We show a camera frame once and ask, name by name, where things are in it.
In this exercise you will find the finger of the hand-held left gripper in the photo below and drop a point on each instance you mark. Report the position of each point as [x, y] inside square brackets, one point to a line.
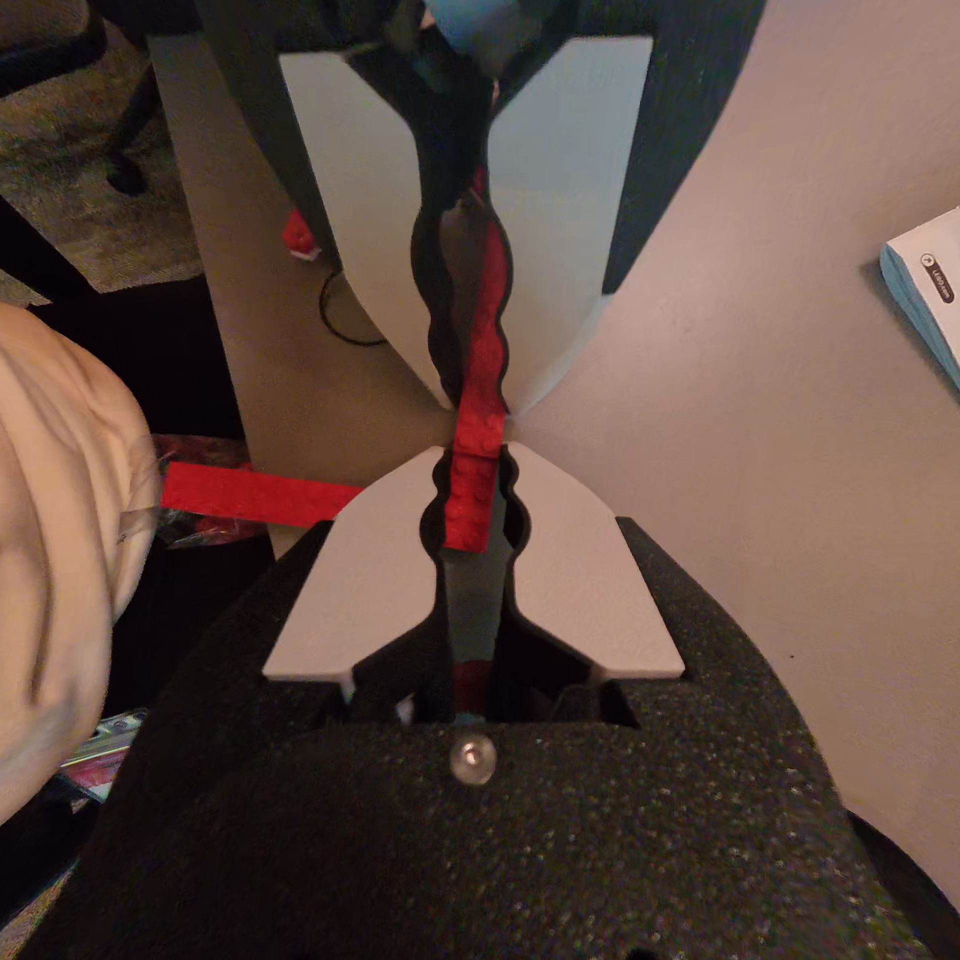
[562, 187]
[352, 187]

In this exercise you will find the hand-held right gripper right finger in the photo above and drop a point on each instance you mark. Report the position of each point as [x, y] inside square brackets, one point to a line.
[592, 592]

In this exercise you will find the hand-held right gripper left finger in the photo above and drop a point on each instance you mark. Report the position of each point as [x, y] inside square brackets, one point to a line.
[360, 585]

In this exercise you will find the grey desk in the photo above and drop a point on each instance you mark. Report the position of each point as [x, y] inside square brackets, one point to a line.
[750, 487]

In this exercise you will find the small red toy brick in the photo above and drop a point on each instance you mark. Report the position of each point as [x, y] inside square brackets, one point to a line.
[298, 229]

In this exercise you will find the black office chair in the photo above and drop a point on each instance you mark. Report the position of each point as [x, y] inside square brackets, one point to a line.
[127, 112]

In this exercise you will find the colourful printed packet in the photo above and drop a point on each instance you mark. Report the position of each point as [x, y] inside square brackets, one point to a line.
[105, 757]

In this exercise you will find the white and blue booklet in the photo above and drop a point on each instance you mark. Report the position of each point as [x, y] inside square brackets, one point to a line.
[930, 292]

